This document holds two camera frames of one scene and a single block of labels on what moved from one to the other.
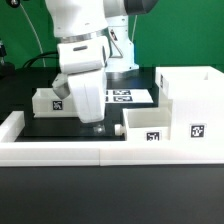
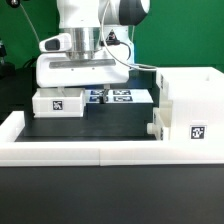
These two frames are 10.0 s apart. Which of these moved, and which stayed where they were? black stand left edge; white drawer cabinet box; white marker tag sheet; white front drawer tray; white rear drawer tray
Moved: white front drawer tray
Stayed: white drawer cabinet box; white marker tag sheet; black stand left edge; white rear drawer tray
